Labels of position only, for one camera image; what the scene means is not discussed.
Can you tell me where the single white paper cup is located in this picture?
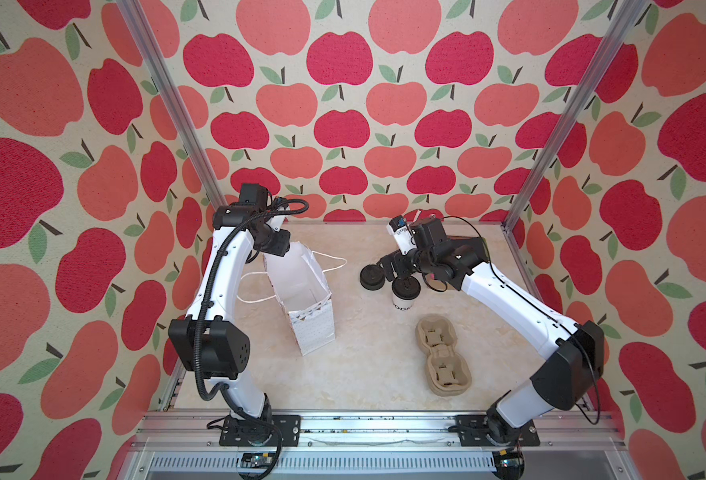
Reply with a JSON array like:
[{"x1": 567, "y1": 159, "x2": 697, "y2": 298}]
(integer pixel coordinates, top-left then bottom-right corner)
[{"x1": 392, "y1": 295, "x2": 415, "y2": 311}]

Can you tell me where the cartoon animal paper gift bag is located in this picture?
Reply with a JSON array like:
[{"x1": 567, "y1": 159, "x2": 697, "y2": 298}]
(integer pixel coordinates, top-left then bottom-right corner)
[{"x1": 241, "y1": 241, "x2": 348, "y2": 356}]

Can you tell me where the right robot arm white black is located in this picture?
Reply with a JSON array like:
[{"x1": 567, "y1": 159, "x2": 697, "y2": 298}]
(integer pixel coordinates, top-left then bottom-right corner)
[{"x1": 379, "y1": 229, "x2": 605, "y2": 446}]

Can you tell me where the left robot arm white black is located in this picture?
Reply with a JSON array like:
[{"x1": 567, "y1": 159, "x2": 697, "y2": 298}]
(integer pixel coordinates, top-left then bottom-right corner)
[{"x1": 169, "y1": 196, "x2": 309, "y2": 448}]

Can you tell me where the brown pulp cup carrier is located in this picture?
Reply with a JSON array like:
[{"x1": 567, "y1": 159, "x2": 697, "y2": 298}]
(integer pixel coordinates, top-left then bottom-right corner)
[{"x1": 415, "y1": 314, "x2": 472, "y2": 397}]

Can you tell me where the aluminium front rail frame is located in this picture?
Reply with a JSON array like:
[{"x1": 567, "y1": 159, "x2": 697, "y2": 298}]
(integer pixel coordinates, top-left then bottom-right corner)
[{"x1": 115, "y1": 410, "x2": 641, "y2": 479}]

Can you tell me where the left aluminium corner post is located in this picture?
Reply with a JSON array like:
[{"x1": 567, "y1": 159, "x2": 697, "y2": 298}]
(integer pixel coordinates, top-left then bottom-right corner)
[{"x1": 117, "y1": 0, "x2": 226, "y2": 210}]

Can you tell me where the aluminium corner post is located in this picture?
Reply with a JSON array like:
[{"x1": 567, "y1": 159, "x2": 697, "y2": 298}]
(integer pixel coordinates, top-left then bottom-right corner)
[
  {"x1": 502, "y1": 0, "x2": 651, "y2": 232},
  {"x1": 117, "y1": 0, "x2": 226, "y2": 210}
]

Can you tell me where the right aluminium corner post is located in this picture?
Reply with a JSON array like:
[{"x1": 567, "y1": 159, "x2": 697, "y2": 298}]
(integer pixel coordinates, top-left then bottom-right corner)
[{"x1": 502, "y1": 0, "x2": 651, "y2": 232}]

